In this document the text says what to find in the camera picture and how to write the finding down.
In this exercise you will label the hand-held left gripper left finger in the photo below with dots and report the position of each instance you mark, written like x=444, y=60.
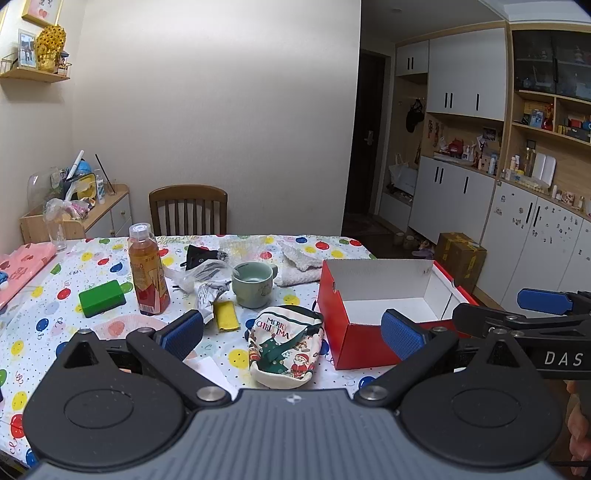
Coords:
x=182, y=334

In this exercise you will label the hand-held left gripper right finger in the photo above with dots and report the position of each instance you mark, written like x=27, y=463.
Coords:
x=401, y=334

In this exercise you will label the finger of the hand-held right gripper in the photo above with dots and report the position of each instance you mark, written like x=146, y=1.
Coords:
x=542, y=301
x=489, y=318

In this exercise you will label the yellow sponge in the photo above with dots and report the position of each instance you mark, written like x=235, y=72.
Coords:
x=226, y=316

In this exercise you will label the red cardboard box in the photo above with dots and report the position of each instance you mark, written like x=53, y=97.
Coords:
x=351, y=341

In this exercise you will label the clear plastic bag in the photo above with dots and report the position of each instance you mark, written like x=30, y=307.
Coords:
x=198, y=274

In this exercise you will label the green foam block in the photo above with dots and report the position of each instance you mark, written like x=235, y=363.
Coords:
x=101, y=300

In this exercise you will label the christmas print pouch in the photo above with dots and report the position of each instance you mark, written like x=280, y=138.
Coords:
x=281, y=350

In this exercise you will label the white fluffy towel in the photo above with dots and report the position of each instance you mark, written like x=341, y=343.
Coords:
x=300, y=267

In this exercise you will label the person's right hand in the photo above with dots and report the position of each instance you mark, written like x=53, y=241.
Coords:
x=579, y=429

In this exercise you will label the white paper sheet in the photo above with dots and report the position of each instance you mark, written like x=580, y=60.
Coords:
x=207, y=369

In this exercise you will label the crumpled silver wrapper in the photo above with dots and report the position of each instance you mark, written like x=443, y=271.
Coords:
x=207, y=300

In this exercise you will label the brown cardboard box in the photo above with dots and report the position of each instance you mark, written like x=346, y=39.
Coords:
x=459, y=261

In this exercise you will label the orange juice bottle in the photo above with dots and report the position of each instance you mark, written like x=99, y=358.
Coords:
x=147, y=277

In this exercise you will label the black pouch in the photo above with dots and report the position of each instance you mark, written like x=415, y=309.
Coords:
x=198, y=256

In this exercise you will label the green ceramic mug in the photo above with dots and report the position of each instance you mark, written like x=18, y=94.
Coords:
x=251, y=293

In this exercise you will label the purple slipper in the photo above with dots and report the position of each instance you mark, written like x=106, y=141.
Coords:
x=424, y=252

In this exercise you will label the white base cabinet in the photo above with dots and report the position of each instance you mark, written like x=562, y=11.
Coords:
x=517, y=217

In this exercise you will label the small floor cup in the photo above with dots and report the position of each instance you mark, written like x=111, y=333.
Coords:
x=399, y=238
x=409, y=242

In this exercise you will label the clear bubble wrap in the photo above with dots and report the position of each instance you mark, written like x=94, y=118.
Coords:
x=249, y=249

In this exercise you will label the row of small bottles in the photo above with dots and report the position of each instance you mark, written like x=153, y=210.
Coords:
x=515, y=173

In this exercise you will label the wooden side cabinet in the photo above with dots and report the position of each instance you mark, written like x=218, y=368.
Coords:
x=115, y=217

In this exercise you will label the wooden chair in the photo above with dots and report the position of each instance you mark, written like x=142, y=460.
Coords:
x=187, y=194

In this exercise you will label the wooden open shelf unit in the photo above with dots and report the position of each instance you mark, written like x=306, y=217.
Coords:
x=561, y=147

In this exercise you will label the white tote bag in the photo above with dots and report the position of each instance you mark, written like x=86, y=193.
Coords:
x=403, y=177

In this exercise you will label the clear drinking glass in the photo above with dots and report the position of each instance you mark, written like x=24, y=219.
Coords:
x=56, y=235

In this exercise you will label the plastic bag of small things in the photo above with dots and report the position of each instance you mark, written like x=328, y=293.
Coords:
x=69, y=208

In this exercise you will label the pink printed cloth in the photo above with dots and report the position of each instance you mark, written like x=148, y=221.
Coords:
x=23, y=272

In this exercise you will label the red counter item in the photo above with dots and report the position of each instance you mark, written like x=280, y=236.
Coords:
x=455, y=147

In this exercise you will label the black hanging bag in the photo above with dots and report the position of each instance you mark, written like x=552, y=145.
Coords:
x=414, y=117

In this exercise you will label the dark entrance door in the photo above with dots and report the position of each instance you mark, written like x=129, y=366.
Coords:
x=364, y=101

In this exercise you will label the dark glass cabinet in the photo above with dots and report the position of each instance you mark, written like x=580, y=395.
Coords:
x=549, y=60

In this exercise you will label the golden ornament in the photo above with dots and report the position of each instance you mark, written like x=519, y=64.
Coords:
x=50, y=46

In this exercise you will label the white wall cabinet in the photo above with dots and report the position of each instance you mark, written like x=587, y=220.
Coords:
x=461, y=69

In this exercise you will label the wooden wall shelf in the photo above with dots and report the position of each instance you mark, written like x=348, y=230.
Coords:
x=34, y=75

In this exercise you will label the standing photo frame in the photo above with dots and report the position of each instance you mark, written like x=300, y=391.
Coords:
x=27, y=48

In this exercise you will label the gold picture frame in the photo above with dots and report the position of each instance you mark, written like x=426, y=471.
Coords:
x=42, y=11

